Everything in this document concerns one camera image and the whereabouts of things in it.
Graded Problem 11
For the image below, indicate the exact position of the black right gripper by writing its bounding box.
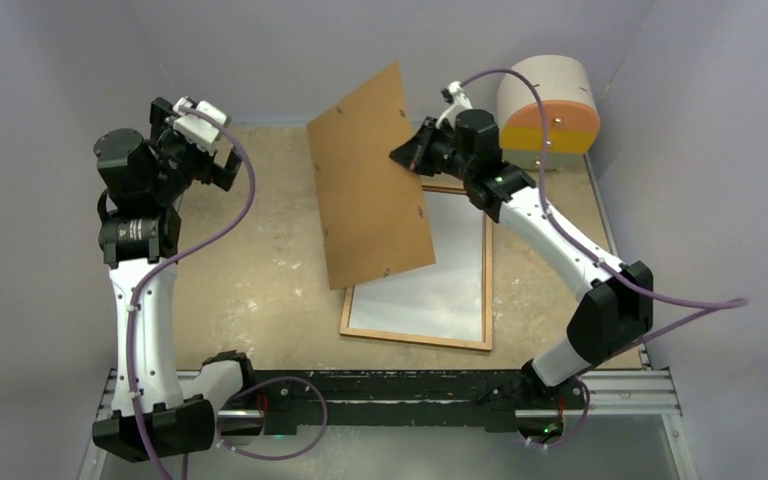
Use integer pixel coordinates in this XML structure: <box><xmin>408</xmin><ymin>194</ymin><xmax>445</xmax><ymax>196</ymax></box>
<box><xmin>390</xmin><ymin>117</ymin><xmax>475</xmax><ymax>182</ymax></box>

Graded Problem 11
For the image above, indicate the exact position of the round pastel drawer cabinet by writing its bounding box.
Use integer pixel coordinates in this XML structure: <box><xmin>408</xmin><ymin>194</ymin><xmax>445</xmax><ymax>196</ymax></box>
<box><xmin>496</xmin><ymin>55</ymin><xmax>600</xmax><ymax>171</ymax></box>

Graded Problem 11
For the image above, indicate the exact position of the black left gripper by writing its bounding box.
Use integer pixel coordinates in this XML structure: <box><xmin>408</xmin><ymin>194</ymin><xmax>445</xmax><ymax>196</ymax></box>
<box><xmin>149</xmin><ymin>99</ymin><xmax>241</xmax><ymax>203</ymax></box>

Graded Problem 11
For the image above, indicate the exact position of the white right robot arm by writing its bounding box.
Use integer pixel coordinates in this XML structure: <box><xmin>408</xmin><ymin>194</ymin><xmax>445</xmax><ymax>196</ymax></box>
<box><xmin>389</xmin><ymin>109</ymin><xmax>654</xmax><ymax>407</ymax></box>

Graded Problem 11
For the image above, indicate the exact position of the brown frame backing board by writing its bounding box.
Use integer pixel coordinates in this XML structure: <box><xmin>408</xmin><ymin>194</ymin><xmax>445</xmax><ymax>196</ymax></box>
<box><xmin>306</xmin><ymin>61</ymin><xmax>436</xmax><ymax>289</ymax></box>

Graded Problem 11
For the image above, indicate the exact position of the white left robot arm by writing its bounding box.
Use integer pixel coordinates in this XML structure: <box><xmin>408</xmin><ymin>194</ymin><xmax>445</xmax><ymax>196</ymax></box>
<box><xmin>92</xmin><ymin>97</ymin><xmax>258</xmax><ymax>463</ymax></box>

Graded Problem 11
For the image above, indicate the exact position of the wooden picture frame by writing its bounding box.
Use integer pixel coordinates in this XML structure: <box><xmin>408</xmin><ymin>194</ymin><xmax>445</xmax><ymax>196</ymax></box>
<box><xmin>338</xmin><ymin>184</ymin><xmax>495</xmax><ymax>352</ymax></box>

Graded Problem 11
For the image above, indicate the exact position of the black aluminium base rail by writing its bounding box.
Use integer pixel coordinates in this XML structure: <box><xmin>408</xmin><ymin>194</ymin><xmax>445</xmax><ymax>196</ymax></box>
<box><xmin>92</xmin><ymin>351</ymin><xmax>677</xmax><ymax>462</ymax></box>

